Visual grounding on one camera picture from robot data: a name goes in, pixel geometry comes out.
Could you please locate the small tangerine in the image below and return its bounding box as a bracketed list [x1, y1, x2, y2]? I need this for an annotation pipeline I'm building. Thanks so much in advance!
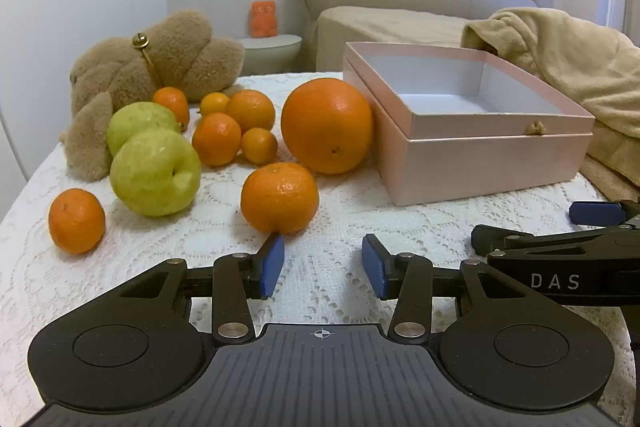
[240, 127, 279, 166]
[199, 92, 231, 118]

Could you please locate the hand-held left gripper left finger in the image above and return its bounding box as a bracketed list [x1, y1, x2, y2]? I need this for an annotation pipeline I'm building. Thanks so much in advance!
[117, 232, 286, 344]

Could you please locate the orange toy figure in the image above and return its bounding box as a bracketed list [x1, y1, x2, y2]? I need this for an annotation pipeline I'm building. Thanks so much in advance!
[250, 1, 278, 38]

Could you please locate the pink cardboard box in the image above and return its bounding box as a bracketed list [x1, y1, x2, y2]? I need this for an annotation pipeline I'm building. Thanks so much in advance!
[342, 42, 596, 208]

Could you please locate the white lace tablecloth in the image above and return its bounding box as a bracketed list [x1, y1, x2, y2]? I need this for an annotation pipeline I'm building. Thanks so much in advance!
[0, 72, 636, 427]

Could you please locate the green guava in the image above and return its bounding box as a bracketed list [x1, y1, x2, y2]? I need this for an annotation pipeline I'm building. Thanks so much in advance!
[110, 128, 202, 218]
[106, 102, 182, 158]

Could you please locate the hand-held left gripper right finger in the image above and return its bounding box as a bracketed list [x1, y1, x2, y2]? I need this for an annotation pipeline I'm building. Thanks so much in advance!
[362, 234, 532, 346]

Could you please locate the brown plush teddy bear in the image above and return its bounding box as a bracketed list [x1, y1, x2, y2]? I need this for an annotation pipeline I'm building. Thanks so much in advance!
[59, 8, 247, 182]

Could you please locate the beige fleece blanket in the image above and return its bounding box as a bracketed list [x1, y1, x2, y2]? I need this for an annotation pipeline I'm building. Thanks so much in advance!
[460, 8, 640, 202]

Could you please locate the large orange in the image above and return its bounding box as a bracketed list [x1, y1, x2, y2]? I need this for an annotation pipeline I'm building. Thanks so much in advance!
[281, 78, 375, 175]

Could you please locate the round white side table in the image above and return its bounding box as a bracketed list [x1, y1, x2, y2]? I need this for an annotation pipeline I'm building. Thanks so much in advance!
[236, 34, 303, 76]

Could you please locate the beige covered mattress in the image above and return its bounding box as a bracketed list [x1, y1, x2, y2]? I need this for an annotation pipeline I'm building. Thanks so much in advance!
[315, 6, 488, 72]

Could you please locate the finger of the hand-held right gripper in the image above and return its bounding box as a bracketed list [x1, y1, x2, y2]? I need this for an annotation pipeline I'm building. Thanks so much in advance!
[471, 224, 640, 258]
[569, 199, 640, 227]

